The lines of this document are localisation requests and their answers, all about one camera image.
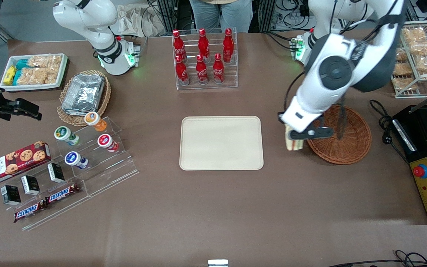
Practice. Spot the white rectangular snack tray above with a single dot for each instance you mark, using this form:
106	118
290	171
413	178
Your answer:
63	70

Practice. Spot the triangular sandwich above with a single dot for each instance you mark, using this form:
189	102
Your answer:
295	145

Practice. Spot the person in blue jeans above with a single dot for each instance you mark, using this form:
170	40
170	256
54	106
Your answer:
221	15

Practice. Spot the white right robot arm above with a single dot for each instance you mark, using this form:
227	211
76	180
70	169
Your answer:
87	18

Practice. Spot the red cola bottle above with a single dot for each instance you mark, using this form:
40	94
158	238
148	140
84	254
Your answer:
178	46
181	72
203	44
201	72
228	46
218	70

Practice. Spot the Snickers chocolate bar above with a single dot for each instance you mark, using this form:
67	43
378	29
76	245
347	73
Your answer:
62	193
28	211

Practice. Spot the clear acrylic bottle rack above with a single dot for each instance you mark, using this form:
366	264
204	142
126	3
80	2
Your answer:
232	74

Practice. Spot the clear acrylic stepped snack stand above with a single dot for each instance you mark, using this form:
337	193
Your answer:
61	211

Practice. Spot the black appliance base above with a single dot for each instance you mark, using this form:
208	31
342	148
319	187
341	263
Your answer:
417	129

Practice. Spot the green lid yogurt cup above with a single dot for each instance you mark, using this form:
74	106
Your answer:
65	135

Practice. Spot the clear acrylic stepped cup stand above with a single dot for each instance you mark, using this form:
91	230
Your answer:
117	170

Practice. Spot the crumpled beige cloth bag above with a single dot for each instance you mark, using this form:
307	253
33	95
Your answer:
139	20

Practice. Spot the yellow snack pack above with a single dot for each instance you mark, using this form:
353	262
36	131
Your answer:
9	75

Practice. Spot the blue lid yogurt cup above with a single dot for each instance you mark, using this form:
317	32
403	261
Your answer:
74	159

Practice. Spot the red lid yogurt cup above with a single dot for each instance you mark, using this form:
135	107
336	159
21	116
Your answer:
106	142

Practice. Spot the teal snack pack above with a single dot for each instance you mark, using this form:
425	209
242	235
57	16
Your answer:
22	64
17	77

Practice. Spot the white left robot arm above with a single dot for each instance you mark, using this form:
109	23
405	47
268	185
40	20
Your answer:
336	70

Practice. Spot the small black box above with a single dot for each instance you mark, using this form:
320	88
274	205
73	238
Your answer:
10	194
30	185
56	172

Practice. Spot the clear bag of rice crackers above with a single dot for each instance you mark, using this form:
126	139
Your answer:
45	61
37	76

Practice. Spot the stack of foil trays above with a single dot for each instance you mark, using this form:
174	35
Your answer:
83	94

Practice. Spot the beige plastic serving tray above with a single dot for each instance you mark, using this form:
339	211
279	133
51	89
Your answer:
221	142

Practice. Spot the light tan wicker basket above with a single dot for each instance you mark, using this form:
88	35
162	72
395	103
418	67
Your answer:
102	104

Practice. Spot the red Walkers cookie box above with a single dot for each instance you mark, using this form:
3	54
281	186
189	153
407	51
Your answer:
13	163

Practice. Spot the orange lid yogurt cup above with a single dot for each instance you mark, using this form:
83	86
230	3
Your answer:
94	120

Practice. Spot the brown round wicker basket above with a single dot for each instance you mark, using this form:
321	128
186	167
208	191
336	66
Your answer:
354	144

